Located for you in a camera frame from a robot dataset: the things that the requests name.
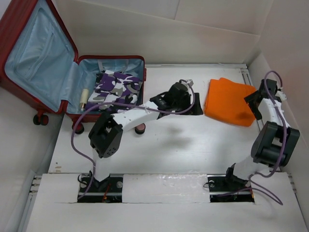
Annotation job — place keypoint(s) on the cream pump lotion bottle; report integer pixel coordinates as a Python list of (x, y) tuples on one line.
[(83, 99)]

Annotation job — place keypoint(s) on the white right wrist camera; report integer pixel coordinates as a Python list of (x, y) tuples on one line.
[(281, 94)]

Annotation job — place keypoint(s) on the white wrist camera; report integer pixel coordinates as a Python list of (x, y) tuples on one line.
[(188, 83), (281, 94)]

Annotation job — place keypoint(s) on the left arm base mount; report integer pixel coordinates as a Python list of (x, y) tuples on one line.
[(107, 191)]

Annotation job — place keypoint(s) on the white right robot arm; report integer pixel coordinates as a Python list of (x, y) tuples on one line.
[(276, 141)]

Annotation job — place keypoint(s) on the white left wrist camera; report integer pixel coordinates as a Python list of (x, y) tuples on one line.
[(188, 83)]

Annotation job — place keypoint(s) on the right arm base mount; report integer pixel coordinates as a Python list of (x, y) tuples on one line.
[(225, 190)]

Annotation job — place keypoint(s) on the orange garment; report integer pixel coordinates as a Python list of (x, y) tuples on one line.
[(225, 102)]

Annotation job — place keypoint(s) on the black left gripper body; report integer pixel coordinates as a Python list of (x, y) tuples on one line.
[(183, 105)]

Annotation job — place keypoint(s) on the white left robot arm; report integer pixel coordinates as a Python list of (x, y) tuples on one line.
[(106, 134)]

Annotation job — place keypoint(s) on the purple camouflage garment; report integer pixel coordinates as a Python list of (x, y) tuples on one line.
[(115, 87)]

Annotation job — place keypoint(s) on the red hard-shell suitcase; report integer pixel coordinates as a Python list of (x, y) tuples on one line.
[(40, 64)]

